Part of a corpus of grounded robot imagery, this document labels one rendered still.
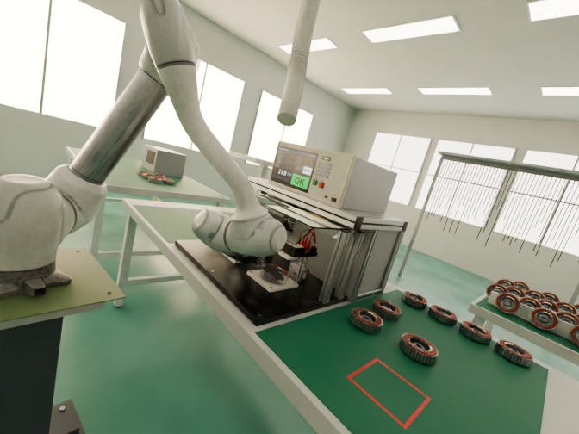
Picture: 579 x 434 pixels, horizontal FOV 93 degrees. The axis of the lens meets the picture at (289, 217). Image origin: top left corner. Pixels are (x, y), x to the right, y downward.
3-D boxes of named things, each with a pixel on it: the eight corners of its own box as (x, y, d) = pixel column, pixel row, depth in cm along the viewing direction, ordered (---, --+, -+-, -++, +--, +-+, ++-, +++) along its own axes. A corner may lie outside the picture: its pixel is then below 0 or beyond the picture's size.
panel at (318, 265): (349, 298, 113) (372, 229, 108) (256, 238, 158) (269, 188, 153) (351, 297, 114) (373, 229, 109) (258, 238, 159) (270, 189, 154)
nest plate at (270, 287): (269, 292, 100) (270, 289, 99) (246, 273, 110) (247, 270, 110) (297, 287, 110) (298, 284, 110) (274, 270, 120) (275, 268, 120)
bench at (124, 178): (82, 280, 207) (95, 182, 193) (59, 207, 333) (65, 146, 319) (214, 269, 284) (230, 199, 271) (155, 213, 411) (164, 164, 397)
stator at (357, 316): (367, 337, 92) (370, 327, 91) (343, 317, 100) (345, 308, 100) (386, 331, 98) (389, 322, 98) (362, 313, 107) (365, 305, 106)
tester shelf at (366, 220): (353, 229, 97) (357, 216, 96) (245, 183, 143) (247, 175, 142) (405, 231, 128) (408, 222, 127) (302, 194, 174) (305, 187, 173)
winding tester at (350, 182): (337, 207, 105) (353, 155, 101) (268, 182, 135) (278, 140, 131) (384, 214, 133) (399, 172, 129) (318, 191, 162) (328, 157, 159)
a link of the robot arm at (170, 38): (199, 58, 69) (203, 71, 82) (178, -28, 64) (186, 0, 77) (145, 65, 67) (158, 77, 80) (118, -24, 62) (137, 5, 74)
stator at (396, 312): (374, 302, 120) (376, 294, 119) (400, 314, 115) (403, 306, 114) (368, 312, 110) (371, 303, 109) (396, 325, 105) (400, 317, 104)
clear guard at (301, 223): (295, 245, 81) (300, 226, 80) (248, 220, 97) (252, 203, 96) (354, 244, 104) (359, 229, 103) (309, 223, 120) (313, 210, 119)
